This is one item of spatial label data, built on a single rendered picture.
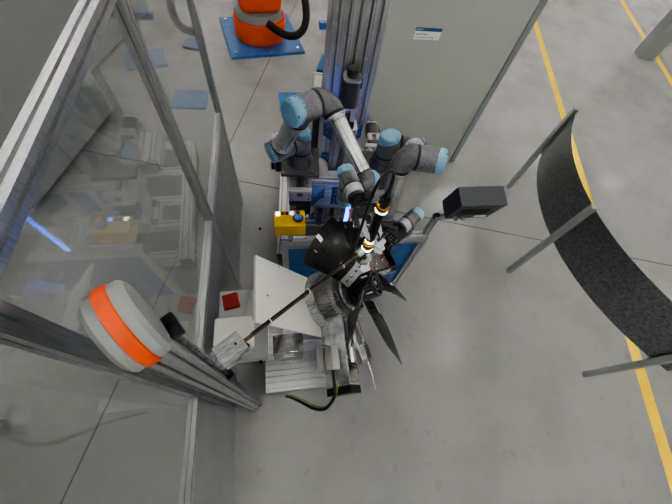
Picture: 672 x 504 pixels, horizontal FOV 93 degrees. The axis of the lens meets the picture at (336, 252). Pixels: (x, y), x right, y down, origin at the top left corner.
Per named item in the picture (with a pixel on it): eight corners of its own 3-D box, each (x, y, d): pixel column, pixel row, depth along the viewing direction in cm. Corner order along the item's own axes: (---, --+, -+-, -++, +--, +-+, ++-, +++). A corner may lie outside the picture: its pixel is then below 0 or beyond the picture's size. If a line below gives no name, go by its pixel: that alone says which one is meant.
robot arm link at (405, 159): (394, 146, 135) (371, 236, 167) (420, 149, 136) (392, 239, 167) (392, 136, 144) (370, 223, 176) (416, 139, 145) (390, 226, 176)
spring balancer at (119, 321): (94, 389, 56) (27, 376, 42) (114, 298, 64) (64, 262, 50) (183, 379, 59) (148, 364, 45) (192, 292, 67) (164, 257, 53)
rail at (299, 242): (281, 249, 189) (280, 242, 182) (281, 243, 191) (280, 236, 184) (424, 242, 203) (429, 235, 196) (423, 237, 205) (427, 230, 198)
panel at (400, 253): (290, 289, 248) (288, 246, 191) (290, 288, 248) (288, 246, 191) (391, 282, 260) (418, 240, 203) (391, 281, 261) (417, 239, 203)
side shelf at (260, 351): (217, 365, 150) (215, 364, 148) (221, 293, 167) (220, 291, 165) (269, 360, 154) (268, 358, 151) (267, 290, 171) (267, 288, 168)
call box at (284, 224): (275, 237, 171) (274, 226, 162) (274, 222, 176) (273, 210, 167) (305, 236, 173) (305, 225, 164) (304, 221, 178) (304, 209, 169)
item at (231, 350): (224, 373, 103) (219, 369, 96) (213, 356, 105) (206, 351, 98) (251, 352, 107) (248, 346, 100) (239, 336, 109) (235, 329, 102)
